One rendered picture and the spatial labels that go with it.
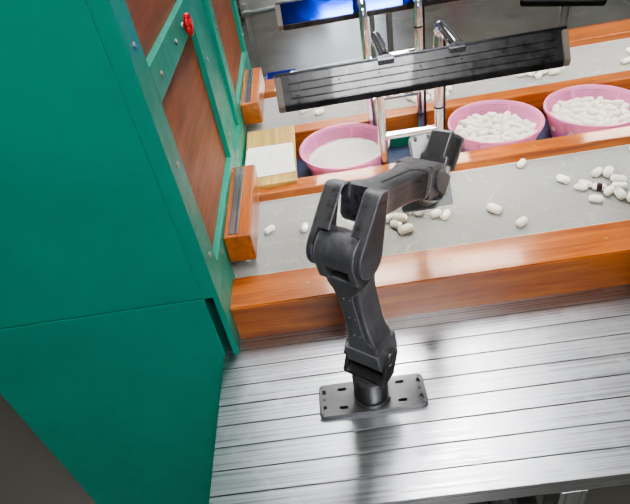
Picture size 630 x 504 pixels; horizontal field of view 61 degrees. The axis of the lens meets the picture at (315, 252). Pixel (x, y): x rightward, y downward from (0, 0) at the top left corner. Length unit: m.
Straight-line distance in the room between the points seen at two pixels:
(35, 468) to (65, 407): 0.74
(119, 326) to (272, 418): 0.36
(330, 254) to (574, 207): 0.77
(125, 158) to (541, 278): 0.84
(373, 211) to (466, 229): 0.59
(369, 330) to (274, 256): 0.47
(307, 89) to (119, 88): 0.47
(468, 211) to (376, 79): 0.39
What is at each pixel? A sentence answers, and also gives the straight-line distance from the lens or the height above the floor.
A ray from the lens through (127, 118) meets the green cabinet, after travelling 0.87.
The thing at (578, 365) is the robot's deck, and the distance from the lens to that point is 1.14.
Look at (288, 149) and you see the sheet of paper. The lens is 1.61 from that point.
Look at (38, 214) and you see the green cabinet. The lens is 1.02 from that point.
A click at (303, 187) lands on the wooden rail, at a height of 0.76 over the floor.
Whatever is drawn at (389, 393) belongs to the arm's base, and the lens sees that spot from 1.05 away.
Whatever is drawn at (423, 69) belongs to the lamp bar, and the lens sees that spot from 1.21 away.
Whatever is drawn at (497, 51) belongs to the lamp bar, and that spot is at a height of 1.09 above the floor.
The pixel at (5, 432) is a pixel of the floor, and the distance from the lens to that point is 2.30.
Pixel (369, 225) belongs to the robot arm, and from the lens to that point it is 0.72.
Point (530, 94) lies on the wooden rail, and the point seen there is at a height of 0.76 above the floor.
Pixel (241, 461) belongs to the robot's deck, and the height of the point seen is 0.67.
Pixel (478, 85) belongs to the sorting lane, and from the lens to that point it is 1.97.
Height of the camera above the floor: 1.54
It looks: 39 degrees down
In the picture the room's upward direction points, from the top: 11 degrees counter-clockwise
